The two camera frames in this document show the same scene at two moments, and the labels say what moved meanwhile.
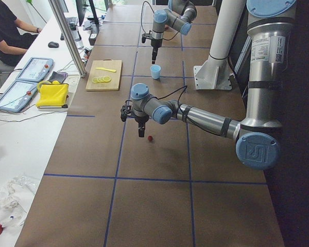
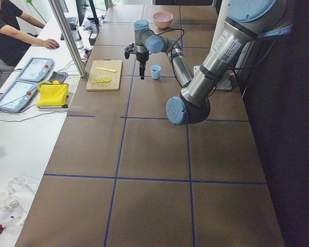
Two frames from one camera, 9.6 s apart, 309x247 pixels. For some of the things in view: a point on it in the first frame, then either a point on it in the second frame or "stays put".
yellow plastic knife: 112,70 stays put
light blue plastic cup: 155,71 stays put
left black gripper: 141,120 to 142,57
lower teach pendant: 15,96 stays put
